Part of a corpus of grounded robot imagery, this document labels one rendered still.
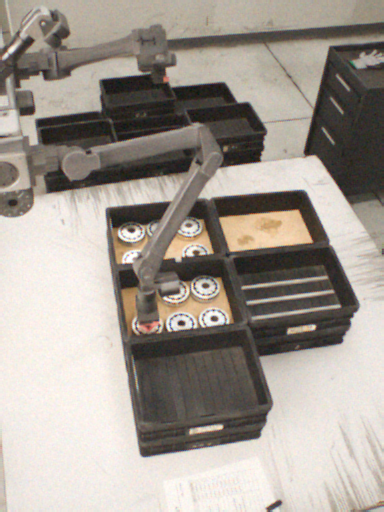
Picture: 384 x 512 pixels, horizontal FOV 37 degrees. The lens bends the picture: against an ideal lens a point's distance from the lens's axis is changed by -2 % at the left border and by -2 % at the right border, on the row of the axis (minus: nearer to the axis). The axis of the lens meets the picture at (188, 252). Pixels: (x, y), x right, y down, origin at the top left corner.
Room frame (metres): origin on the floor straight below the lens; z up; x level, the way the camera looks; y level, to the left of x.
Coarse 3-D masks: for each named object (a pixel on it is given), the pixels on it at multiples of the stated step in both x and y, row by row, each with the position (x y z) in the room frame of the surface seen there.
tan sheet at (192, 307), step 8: (216, 280) 1.36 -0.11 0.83; (128, 288) 1.29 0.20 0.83; (136, 288) 1.29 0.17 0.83; (224, 288) 1.33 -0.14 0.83; (128, 296) 1.25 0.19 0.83; (224, 296) 1.29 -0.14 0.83; (128, 304) 1.22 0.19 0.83; (160, 304) 1.23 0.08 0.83; (192, 304) 1.24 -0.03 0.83; (200, 304) 1.25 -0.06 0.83; (208, 304) 1.25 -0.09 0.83; (216, 304) 1.25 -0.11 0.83; (224, 304) 1.26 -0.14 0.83; (128, 312) 1.19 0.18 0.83; (136, 312) 1.19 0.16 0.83; (160, 312) 1.20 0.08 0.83; (168, 312) 1.20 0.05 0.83; (176, 312) 1.20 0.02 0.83; (192, 312) 1.21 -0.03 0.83; (200, 312) 1.21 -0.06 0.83; (128, 320) 1.15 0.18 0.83; (232, 320) 1.19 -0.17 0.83; (128, 328) 1.12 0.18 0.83
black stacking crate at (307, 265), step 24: (240, 264) 1.40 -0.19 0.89; (264, 264) 1.42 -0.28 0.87; (288, 264) 1.45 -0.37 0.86; (312, 264) 1.47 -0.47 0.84; (336, 264) 1.40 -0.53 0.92; (264, 288) 1.34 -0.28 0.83; (288, 288) 1.35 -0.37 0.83; (312, 288) 1.36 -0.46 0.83; (336, 288) 1.36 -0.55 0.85; (264, 312) 1.24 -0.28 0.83; (264, 336) 1.14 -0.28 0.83
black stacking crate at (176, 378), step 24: (216, 336) 1.07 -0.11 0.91; (240, 336) 1.09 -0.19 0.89; (144, 360) 1.00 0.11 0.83; (168, 360) 1.01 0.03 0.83; (192, 360) 1.02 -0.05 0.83; (216, 360) 1.03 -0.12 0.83; (240, 360) 1.03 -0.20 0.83; (144, 384) 0.91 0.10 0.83; (168, 384) 0.92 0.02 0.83; (192, 384) 0.93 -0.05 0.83; (216, 384) 0.94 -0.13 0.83; (240, 384) 0.94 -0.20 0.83; (144, 408) 0.83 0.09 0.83; (168, 408) 0.84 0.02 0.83; (192, 408) 0.85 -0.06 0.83; (216, 408) 0.85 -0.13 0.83; (240, 408) 0.86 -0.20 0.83; (144, 432) 0.73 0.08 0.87; (168, 432) 0.74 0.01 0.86
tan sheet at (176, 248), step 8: (176, 240) 1.54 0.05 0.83; (200, 240) 1.55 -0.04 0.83; (208, 240) 1.55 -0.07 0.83; (120, 248) 1.47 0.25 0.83; (128, 248) 1.48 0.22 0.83; (136, 248) 1.48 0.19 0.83; (168, 248) 1.49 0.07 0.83; (176, 248) 1.50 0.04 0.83; (208, 248) 1.51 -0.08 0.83; (120, 256) 1.43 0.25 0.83; (168, 256) 1.46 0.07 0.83; (176, 256) 1.46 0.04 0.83
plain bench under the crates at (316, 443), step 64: (64, 192) 1.89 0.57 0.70; (128, 192) 1.92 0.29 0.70; (256, 192) 2.00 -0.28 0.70; (320, 192) 2.04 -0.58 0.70; (0, 256) 1.49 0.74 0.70; (64, 256) 1.52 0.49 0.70; (0, 320) 1.19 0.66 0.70; (64, 320) 1.22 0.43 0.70; (0, 384) 0.93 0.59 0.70; (64, 384) 0.95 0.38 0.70; (128, 384) 0.98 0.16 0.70; (320, 384) 1.04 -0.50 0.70; (64, 448) 0.73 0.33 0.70; (128, 448) 0.75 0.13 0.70; (256, 448) 0.79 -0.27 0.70; (320, 448) 0.80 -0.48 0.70
